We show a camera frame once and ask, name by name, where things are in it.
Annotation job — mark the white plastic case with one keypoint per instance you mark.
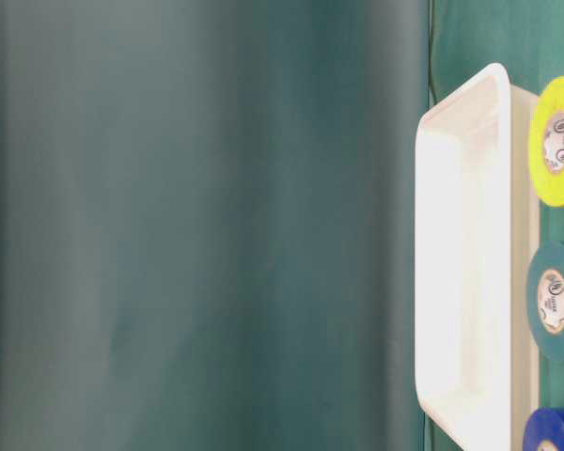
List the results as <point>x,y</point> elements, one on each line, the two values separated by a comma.
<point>477,226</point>

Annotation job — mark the blue tape roll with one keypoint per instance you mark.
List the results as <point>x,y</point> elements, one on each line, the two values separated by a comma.
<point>544,430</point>

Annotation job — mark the green tape roll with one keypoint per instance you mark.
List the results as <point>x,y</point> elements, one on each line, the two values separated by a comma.
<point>545,299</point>

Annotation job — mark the yellow tape roll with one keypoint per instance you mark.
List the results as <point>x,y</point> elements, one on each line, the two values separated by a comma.
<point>546,145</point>

